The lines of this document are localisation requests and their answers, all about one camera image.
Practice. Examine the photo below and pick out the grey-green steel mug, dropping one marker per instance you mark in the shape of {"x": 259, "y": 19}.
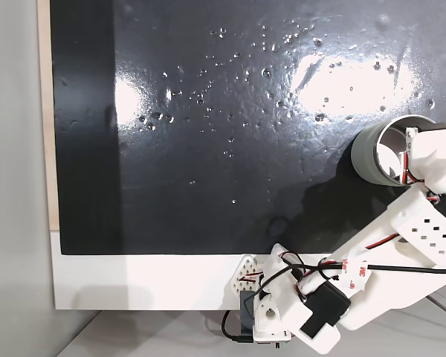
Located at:
{"x": 364, "y": 152}

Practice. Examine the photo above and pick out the black glossy mat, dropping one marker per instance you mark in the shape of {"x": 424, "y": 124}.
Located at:
{"x": 208, "y": 186}

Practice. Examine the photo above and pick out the beige wooden board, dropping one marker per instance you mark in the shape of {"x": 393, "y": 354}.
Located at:
{"x": 44, "y": 111}

